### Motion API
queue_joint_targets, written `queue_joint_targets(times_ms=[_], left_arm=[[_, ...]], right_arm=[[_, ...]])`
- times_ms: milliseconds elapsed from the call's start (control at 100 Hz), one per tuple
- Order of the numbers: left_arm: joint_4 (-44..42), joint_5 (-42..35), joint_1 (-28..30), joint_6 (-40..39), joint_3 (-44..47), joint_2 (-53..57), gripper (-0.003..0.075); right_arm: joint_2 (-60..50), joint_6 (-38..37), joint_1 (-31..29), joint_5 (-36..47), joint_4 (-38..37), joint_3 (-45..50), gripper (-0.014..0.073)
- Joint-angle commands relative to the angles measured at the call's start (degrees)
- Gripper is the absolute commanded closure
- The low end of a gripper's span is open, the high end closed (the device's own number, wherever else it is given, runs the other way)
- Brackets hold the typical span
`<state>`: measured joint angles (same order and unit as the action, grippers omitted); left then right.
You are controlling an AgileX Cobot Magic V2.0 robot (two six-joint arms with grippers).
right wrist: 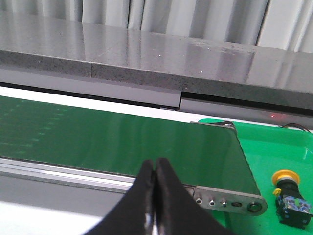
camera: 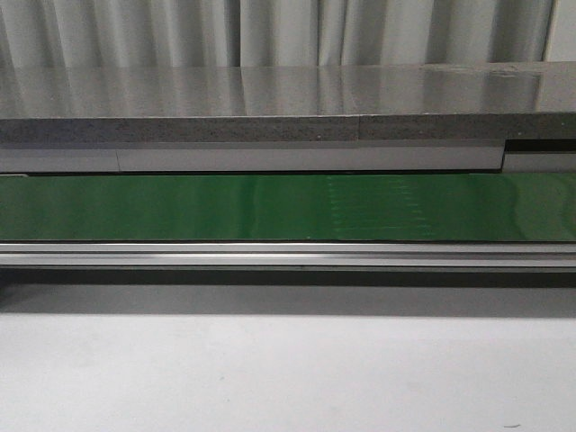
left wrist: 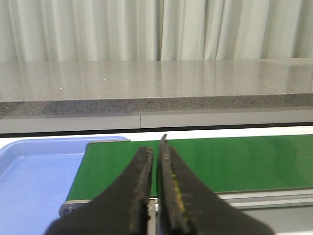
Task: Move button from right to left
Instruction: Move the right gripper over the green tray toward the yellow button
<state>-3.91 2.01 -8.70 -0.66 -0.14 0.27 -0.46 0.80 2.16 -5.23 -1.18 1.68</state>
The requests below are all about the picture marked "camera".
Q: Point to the grey conveyor rear guard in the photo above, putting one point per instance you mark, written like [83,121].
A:
[396,155]

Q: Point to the aluminium conveyor front rail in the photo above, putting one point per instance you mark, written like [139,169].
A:
[419,256]

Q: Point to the green conveyor belt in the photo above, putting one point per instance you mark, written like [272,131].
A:
[529,207]

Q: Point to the white pleated curtain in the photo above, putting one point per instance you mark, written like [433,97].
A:
[282,33]

